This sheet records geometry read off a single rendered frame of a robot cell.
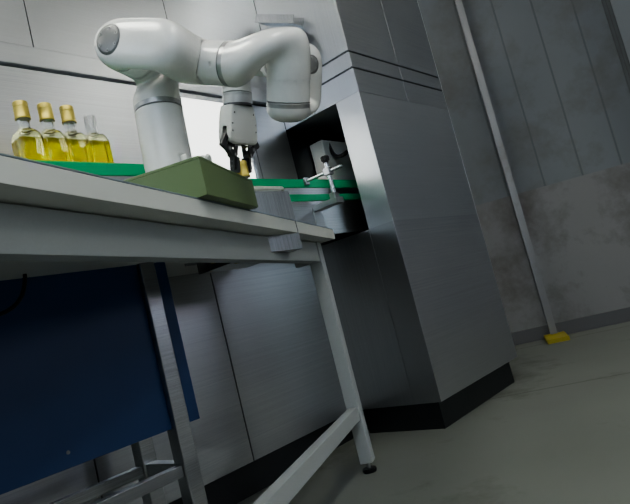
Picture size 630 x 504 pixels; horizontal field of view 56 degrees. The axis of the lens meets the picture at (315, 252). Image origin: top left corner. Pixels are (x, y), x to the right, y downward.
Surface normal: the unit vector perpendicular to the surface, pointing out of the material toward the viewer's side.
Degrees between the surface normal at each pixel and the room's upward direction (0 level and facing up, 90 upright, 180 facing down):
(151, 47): 95
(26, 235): 90
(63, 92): 90
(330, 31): 90
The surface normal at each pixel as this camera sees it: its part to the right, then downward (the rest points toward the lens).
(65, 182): 0.93, -0.26
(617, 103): -0.29, -0.02
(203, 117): 0.73, -0.25
